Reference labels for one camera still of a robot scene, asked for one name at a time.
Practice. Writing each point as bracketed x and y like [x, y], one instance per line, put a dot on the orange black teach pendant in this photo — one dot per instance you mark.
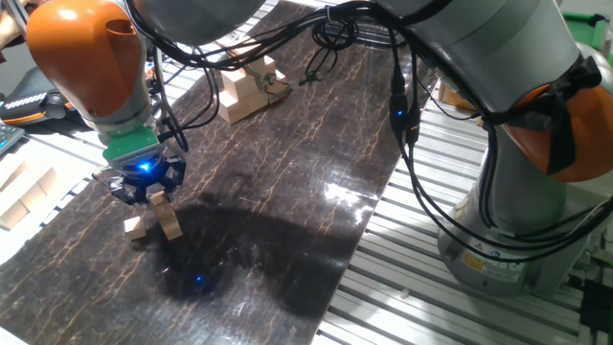
[29, 103]

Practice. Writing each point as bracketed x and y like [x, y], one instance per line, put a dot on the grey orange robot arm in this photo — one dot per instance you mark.
[503, 48]

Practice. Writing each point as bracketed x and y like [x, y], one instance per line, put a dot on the black computer keyboard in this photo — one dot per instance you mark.
[7, 136]

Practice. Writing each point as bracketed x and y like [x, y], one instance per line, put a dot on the open cardboard box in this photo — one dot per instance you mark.
[450, 99]

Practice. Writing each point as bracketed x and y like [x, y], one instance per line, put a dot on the green gripper mount plate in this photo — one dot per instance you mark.
[133, 146]

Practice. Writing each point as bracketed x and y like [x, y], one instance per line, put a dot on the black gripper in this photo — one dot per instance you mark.
[149, 173]

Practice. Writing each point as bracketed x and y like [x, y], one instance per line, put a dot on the large wooden block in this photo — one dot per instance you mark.
[33, 196]
[48, 179]
[12, 175]
[13, 214]

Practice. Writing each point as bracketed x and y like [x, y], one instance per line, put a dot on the silver metal pole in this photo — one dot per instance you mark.
[18, 14]

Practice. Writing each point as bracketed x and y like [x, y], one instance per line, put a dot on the small wooden cube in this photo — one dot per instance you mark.
[172, 231]
[165, 214]
[134, 227]
[158, 198]

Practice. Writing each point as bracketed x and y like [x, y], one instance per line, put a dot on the stacked large wooden blocks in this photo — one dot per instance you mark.
[242, 103]

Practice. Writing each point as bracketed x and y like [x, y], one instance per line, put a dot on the green mini billiard table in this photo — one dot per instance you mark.
[582, 31]

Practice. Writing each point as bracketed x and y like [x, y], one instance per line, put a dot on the dark marble pattern mat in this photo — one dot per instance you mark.
[287, 191]

